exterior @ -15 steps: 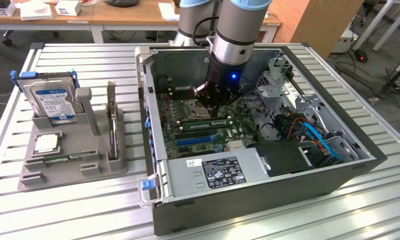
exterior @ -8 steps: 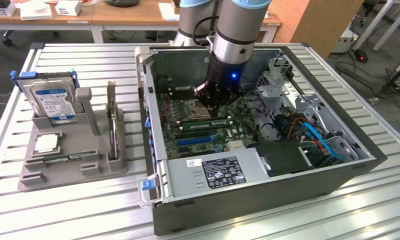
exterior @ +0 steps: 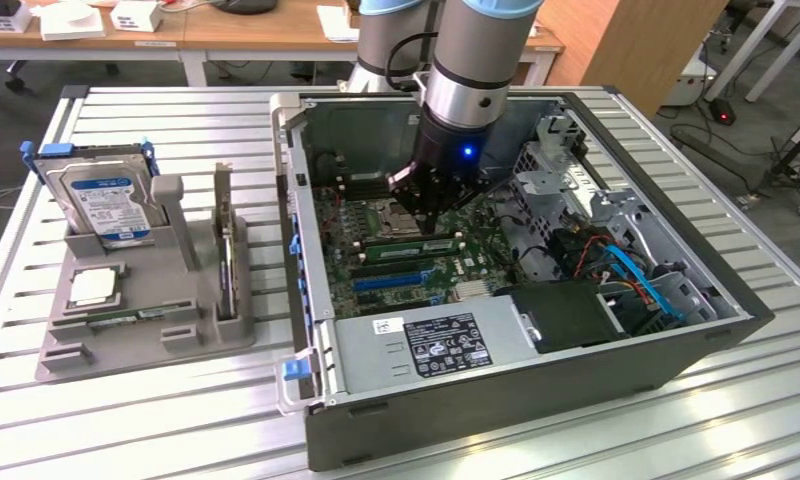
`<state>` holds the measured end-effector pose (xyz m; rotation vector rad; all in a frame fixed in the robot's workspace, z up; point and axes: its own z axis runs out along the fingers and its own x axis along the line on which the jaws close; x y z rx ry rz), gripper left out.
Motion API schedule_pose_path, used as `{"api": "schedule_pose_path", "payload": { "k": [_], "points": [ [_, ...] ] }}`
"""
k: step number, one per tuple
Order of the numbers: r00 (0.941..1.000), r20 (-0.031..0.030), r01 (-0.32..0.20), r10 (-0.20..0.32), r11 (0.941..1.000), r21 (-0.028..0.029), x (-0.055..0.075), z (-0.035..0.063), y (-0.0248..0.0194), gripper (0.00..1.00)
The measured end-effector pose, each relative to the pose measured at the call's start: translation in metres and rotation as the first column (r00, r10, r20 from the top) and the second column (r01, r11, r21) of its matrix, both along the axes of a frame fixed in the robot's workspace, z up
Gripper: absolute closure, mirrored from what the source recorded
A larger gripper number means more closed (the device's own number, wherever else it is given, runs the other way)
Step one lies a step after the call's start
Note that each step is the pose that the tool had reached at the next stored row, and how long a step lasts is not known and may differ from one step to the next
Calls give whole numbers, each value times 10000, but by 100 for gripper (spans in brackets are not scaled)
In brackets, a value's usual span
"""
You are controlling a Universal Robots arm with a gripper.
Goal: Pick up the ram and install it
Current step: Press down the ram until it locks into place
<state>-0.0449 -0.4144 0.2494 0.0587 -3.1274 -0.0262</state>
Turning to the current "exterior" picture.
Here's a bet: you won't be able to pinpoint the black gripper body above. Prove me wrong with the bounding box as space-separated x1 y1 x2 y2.
412 115 502 177

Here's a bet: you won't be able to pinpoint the green RAM stick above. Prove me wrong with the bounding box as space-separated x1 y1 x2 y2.
84 306 183 327
362 238 461 264

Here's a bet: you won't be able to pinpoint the metal CPU socket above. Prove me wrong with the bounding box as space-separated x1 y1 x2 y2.
366 199 420 235

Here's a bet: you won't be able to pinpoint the green motherboard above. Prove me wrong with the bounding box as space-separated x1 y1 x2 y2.
310 172 542 319

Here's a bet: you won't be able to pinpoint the metal disk bay cage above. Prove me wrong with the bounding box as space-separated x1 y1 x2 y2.
510 113 646 241

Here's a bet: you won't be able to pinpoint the blue expansion slot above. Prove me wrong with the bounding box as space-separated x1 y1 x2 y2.
351 271 436 295

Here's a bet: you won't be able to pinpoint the black fan shroud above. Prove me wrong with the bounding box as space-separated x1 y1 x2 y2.
509 281 634 355

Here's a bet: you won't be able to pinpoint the grey power supply unit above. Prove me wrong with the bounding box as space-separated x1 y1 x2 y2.
335 295 542 397

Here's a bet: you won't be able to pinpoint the wooden cabinet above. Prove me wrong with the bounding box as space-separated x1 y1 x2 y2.
545 0 733 120

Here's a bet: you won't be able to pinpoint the long wooden desk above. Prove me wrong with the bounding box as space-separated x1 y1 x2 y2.
0 0 567 89

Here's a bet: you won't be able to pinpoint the white device box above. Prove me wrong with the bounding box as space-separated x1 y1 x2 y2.
658 53 719 107

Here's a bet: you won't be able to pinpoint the black power strip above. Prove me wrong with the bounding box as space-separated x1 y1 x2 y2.
705 98 739 127

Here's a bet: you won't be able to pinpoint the black stand base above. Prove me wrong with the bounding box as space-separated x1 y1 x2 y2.
669 107 800 217

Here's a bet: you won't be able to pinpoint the black open PC case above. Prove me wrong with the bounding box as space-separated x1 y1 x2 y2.
270 84 777 474

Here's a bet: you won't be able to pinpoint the hard disk with blue caddy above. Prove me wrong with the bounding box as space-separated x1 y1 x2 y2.
19 139 160 251

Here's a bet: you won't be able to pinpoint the grey plastic part rack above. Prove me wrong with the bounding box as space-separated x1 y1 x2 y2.
35 173 260 385

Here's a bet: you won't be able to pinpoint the silver CPU chip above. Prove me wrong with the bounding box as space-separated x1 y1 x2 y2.
68 268 123 309

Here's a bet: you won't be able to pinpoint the white metal table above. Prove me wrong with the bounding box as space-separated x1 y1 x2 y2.
702 0 800 102

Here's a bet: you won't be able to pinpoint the small white printed box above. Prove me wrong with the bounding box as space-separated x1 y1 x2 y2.
108 3 166 34

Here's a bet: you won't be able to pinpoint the flat white box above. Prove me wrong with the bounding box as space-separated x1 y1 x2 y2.
38 0 110 42

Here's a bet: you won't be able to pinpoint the black office chair base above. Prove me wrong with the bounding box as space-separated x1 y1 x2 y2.
1 59 34 95

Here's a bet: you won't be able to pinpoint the white box with label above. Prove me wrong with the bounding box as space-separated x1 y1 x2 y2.
0 0 36 34

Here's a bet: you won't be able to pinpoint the black wire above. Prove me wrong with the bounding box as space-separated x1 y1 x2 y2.
498 213 557 274

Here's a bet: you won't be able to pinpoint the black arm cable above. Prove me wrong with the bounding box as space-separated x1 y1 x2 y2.
384 30 442 95

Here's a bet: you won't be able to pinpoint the red and black wires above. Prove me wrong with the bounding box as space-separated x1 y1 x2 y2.
569 223 619 284

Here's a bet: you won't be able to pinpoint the graphics card with metal bracket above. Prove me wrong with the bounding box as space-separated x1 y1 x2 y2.
211 159 240 322

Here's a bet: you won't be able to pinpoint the blue SATA wire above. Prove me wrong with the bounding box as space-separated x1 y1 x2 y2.
602 243 683 322

